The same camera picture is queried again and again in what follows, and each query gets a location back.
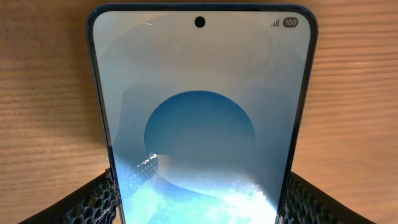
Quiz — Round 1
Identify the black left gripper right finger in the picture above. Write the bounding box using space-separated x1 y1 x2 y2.
279 172 375 224

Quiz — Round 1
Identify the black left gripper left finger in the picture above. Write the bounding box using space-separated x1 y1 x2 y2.
20 169 120 224

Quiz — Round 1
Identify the blue Samsung Galaxy smartphone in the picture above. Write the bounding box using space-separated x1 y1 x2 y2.
87 3 318 224

